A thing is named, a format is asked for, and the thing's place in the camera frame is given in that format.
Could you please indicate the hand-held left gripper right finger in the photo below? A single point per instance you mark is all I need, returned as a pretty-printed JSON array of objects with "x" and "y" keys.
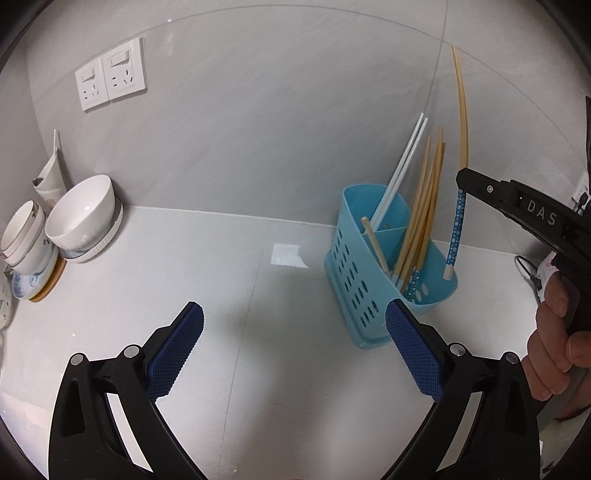
[{"x": 415, "y": 350}]

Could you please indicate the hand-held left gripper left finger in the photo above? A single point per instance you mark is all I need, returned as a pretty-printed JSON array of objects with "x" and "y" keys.
[{"x": 178, "y": 350}]

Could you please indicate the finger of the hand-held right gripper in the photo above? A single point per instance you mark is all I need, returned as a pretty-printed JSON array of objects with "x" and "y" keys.
[{"x": 485, "y": 184}]

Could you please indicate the light blue perforated utensil holder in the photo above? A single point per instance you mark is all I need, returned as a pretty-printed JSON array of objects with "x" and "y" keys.
[{"x": 364, "y": 300}]

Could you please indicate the person's right hand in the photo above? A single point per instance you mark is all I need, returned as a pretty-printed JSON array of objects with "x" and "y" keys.
[{"x": 549, "y": 318}]

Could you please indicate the white round plate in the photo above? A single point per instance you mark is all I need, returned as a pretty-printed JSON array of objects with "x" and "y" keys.
[{"x": 108, "y": 235}]

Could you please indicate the round wooden tray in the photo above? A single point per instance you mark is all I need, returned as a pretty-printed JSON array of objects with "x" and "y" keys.
[{"x": 53, "y": 286}]

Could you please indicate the blue patterned plate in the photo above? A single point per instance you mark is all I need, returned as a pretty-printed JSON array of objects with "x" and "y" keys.
[{"x": 27, "y": 288}]

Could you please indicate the large white bowl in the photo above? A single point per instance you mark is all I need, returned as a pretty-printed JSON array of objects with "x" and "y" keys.
[{"x": 81, "y": 217}]

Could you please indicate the white patterned bowl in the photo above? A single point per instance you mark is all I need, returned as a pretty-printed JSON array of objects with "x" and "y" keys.
[{"x": 37, "y": 263}]

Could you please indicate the small white rimmed bowl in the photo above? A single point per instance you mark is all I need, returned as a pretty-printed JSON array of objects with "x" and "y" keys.
[{"x": 21, "y": 226}]

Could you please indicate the white patterned cup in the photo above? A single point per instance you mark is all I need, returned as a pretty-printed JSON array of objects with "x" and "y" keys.
[{"x": 53, "y": 177}]

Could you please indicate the white wall socket with switch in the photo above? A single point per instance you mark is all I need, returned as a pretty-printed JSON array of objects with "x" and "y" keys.
[
  {"x": 124, "y": 69},
  {"x": 92, "y": 85}
]

